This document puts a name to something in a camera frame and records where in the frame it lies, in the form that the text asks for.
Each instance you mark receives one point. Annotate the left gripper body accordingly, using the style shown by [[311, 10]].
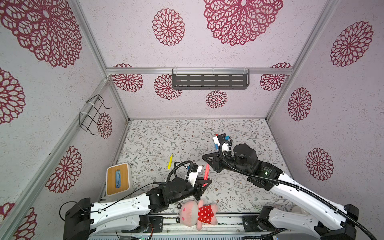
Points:
[[196, 188]]

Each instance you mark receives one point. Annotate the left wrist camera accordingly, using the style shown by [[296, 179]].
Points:
[[193, 173]]

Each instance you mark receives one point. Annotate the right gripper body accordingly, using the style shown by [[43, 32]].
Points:
[[220, 162]]

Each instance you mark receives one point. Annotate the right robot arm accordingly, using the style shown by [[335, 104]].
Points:
[[323, 219]]

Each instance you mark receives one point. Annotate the yellow highlighter pen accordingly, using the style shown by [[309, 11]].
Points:
[[170, 162]]

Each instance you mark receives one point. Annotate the white wooden-top box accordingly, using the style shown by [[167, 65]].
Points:
[[118, 180]]

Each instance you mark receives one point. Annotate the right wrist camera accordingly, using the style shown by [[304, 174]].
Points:
[[218, 139]]

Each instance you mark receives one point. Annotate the dark grey wall shelf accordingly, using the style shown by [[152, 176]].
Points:
[[197, 81]]

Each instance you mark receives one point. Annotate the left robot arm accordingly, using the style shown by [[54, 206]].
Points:
[[85, 219]]

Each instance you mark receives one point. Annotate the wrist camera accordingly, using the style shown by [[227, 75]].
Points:
[[218, 139], [193, 173]]

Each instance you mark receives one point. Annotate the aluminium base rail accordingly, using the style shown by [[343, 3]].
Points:
[[227, 224]]

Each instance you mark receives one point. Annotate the pink plush pig toy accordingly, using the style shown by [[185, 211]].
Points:
[[194, 213]]

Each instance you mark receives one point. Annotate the pink highlighter pen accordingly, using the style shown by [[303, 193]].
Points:
[[207, 170]]

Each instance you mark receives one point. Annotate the black wire wall rack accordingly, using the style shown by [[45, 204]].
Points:
[[96, 120]]

